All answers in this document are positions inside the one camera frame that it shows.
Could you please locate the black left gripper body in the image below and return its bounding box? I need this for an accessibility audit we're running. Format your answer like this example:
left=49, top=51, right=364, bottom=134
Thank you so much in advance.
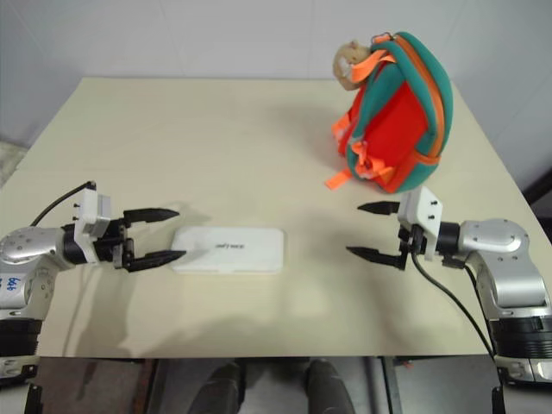
left=92, top=215, right=135, bottom=272

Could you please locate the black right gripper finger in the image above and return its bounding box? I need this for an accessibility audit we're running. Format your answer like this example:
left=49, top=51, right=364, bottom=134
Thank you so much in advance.
left=346, top=245, right=409, bottom=272
left=356, top=200, right=402, bottom=216

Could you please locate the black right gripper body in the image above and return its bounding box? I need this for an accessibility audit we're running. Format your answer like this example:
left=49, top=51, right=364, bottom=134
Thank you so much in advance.
left=397, top=223, right=426, bottom=260

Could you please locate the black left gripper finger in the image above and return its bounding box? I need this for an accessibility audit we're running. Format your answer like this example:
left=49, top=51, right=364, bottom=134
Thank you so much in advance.
left=127, top=249, right=187, bottom=273
left=122, top=208, right=181, bottom=225

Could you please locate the orange and green backpack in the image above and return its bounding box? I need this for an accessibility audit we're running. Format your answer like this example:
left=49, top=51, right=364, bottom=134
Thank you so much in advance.
left=323, top=30, right=454, bottom=194

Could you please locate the white case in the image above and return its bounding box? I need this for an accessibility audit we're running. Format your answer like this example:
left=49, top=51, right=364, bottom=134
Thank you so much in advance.
left=166, top=227, right=287, bottom=276

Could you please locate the beige plush toy pendant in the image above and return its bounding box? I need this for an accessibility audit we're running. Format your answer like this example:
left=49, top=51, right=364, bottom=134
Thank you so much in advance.
left=330, top=39, right=374, bottom=91

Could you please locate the dark rounded shape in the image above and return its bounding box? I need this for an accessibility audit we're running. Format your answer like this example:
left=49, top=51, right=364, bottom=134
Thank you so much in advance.
left=304, top=358, right=353, bottom=414
left=198, top=361, right=246, bottom=414

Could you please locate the dark furniture piece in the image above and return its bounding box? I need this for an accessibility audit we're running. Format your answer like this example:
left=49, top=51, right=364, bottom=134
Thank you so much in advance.
left=524, top=166, right=552, bottom=204

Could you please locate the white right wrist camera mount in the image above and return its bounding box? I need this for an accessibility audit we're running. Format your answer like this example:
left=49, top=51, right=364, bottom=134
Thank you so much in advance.
left=397, top=185, right=444, bottom=262

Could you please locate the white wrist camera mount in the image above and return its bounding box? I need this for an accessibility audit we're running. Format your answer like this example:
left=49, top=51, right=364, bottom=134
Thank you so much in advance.
left=397, top=185, right=444, bottom=262
left=72, top=189, right=114, bottom=263

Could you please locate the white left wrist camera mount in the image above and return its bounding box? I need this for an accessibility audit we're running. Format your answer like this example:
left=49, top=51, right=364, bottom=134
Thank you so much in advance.
left=72, top=189, right=114, bottom=263

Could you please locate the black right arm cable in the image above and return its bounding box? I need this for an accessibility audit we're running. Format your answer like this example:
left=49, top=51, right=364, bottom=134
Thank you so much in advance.
left=411, top=254, right=497, bottom=359

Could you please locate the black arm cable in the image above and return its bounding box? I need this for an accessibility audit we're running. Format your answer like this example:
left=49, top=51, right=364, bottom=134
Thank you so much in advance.
left=411, top=254, right=497, bottom=359
left=28, top=180, right=97, bottom=228

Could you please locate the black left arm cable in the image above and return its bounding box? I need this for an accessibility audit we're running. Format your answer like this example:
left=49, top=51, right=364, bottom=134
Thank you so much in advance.
left=28, top=180, right=97, bottom=228

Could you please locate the grey metal table frame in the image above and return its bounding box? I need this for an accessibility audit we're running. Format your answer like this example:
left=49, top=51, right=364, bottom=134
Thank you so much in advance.
left=364, top=355, right=409, bottom=414

